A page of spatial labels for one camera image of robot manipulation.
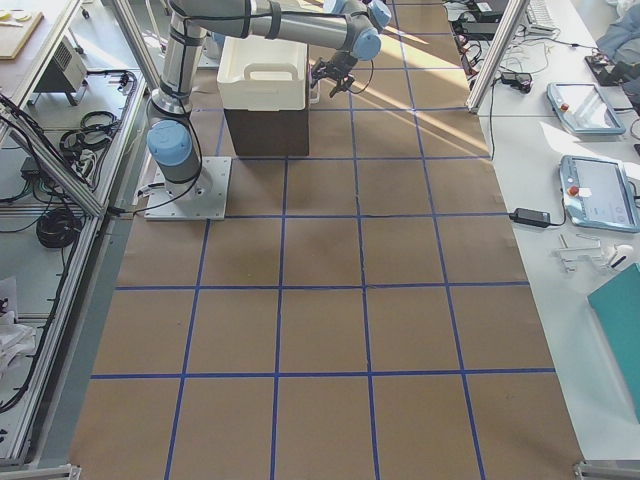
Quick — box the aluminium frame post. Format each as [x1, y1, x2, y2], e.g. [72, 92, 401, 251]
[466, 0, 527, 114]

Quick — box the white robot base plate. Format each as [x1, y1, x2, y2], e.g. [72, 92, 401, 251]
[143, 156, 232, 221]

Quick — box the brown wooden drawer cabinet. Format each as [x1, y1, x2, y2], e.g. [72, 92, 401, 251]
[224, 108, 310, 157]

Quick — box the coiled black cable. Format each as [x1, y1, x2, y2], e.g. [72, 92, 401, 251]
[36, 208, 84, 249]

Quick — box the upper blue teach pendant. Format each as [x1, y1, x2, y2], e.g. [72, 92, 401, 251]
[546, 82, 626, 135]

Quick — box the white plastic storage box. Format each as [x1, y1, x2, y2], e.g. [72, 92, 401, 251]
[217, 35, 308, 112]

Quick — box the blue teach pendant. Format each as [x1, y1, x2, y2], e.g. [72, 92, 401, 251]
[559, 155, 639, 233]
[546, 82, 626, 135]

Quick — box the black cable bundle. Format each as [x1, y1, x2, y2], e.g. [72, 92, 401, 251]
[59, 110, 122, 160]

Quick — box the white keyboard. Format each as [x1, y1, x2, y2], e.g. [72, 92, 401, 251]
[525, 0, 557, 35]

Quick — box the black power adapter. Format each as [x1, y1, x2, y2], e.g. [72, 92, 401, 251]
[508, 208, 551, 228]

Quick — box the grey metal electronics box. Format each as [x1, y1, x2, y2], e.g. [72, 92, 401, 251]
[34, 37, 88, 106]

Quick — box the lower blue teach pendant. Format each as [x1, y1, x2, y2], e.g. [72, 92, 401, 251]
[559, 155, 639, 233]

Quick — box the clear acrylic bracket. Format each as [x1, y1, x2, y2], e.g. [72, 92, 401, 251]
[553, 233, 613, 273]

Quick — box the wooden board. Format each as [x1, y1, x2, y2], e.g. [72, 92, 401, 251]
[0, 9, 43, 60]

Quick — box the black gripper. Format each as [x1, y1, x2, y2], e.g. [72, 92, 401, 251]
[310, 51, 358, 97]

